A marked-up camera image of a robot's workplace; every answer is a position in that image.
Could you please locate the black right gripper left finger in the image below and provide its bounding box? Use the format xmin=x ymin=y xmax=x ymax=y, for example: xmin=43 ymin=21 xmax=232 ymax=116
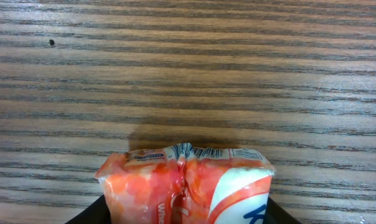
xmin=65 ymin=195 xmax=111 ymax=224

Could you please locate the red snack packet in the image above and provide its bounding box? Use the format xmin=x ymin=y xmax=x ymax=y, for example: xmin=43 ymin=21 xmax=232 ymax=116
xmin=95 ymin=143 xmax=275 ymax=224

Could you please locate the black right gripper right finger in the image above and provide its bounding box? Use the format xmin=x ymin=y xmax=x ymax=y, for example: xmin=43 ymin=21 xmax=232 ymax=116
xmin=264 ymin=197 xmax=301 ymax=224

